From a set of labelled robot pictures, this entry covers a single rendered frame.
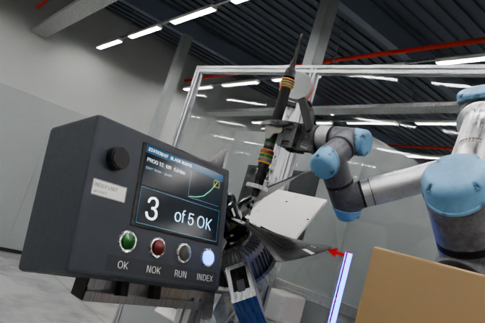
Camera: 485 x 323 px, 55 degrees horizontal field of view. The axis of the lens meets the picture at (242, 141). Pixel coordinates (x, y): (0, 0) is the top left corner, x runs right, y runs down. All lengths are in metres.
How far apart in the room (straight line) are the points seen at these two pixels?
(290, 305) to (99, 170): 1.48
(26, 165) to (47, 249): 6.23
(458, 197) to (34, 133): 6.30
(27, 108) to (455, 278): 6.35
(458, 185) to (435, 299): 0.19
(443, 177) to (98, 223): 0.58
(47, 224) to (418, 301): 0.54
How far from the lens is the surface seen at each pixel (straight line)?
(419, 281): 0.80
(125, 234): 0.60
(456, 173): 0.88
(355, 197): 1.28
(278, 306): 1.94
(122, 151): 0.59
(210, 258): 0.70
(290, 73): 1.52
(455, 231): 0.89
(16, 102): 6.78
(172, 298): 0.78
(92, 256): 0.58
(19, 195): 6.85
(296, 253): 1.27
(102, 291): 0.69
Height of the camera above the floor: 1.17
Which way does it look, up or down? 10 degrees up
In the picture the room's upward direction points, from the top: 17 degrees clockwise
